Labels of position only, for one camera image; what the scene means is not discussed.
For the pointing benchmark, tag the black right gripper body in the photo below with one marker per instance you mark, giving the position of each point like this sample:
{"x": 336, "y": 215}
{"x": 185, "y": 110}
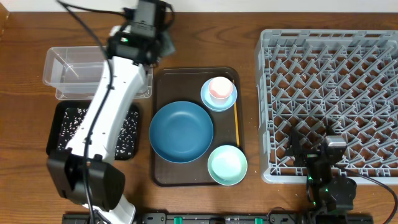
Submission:
{"x": 307, "y": 157}

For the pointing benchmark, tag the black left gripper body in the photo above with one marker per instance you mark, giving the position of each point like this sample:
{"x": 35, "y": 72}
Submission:
{"x": 155, "y": 40}

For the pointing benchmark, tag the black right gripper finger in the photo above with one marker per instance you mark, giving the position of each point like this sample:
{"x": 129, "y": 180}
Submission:
{"x": 294, "y": 147}
{"x": 330, "y": 130}

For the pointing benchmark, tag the mint green bowl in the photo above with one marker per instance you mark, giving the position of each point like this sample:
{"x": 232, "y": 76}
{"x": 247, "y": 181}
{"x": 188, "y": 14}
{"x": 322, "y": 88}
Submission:
{"x": 227, "y": 165}

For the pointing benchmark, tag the dark blue plate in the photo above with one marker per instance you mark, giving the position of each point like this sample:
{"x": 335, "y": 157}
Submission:
{"x": 181, "y": 132}

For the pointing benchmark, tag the white rice pile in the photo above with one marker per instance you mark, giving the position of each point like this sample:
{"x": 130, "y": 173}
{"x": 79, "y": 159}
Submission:
{"x": 125, "y": 144}

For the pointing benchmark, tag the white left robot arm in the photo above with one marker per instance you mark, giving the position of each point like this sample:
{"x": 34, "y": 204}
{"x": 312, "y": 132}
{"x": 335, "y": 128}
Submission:
{"x": 84, "y": 172}

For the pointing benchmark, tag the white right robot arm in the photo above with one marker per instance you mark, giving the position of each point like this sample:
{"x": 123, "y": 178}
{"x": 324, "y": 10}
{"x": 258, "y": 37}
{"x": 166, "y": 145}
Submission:
{"x": 331, "y": 194}

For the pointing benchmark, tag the grey plastic dishwasher rack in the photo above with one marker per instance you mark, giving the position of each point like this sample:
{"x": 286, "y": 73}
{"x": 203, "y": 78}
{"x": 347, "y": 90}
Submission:
{"x": 314, "y": 80}

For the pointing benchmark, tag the clear plastic waste bin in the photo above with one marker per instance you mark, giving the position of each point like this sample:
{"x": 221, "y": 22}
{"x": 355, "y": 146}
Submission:
{"x": 75, "y": 72}

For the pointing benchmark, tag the brown plastic serving tray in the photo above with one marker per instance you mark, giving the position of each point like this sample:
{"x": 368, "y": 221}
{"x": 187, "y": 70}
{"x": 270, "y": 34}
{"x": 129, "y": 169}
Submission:
{"x": 184, "y": 84}

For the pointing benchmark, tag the wooden chopstick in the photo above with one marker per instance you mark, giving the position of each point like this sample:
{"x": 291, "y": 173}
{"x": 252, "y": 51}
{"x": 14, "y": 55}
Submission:
{"x": 236, "y": 124}

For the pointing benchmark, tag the light blue saucer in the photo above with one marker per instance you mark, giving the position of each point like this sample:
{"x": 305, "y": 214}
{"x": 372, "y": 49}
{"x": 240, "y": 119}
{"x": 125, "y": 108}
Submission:
{"x": 208, "y": 101}

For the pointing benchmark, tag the pink cup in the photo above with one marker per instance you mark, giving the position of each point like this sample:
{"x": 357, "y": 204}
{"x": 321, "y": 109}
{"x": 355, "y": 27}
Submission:
{"x": 220, "y": 88}

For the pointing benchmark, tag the black rectangular tray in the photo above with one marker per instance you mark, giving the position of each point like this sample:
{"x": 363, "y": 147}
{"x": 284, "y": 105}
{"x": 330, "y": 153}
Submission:
{"x": 57, "y": 120}

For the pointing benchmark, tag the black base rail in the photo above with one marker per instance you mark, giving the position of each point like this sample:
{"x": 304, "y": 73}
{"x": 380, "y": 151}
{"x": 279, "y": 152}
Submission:
{"x": 162, "y": 218}

